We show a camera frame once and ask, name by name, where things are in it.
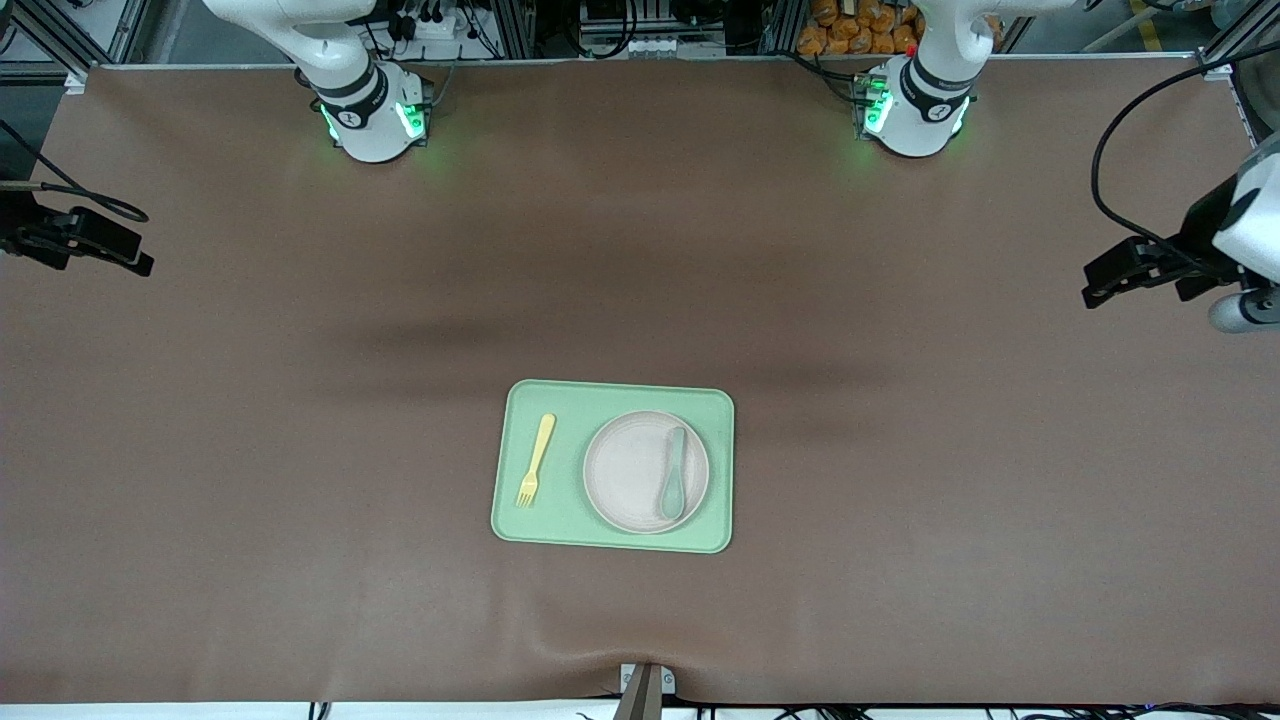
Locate teal green plastic spoon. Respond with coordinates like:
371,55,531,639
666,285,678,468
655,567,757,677
657,426,688,521

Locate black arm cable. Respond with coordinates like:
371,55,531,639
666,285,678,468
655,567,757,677
0,120,150,224
1090,55,1280,263

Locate grey metal camera mount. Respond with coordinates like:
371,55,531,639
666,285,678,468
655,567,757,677
618,662,677,720

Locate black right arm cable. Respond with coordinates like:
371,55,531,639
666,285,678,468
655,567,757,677
0,120,150,224

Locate aluminium frame post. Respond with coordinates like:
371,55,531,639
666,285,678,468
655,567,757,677
1195,0,1280,81
0,0,93,96

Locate white power strip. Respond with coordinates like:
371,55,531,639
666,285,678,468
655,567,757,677
395,12,483,41

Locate light green rectangular tray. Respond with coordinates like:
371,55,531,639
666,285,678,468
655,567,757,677
491,379,735,554

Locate round beige plate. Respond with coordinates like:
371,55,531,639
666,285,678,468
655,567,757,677
582,410,711,535

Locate white terminal block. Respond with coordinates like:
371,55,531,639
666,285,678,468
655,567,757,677
578,35,683,58

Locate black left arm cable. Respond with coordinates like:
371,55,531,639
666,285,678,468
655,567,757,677
1090,55,1280,263

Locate yellow plastic fork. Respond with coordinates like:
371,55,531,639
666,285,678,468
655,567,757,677
515,413,557,509

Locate orange snack packets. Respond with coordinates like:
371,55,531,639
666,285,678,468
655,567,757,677
797,0,926,56

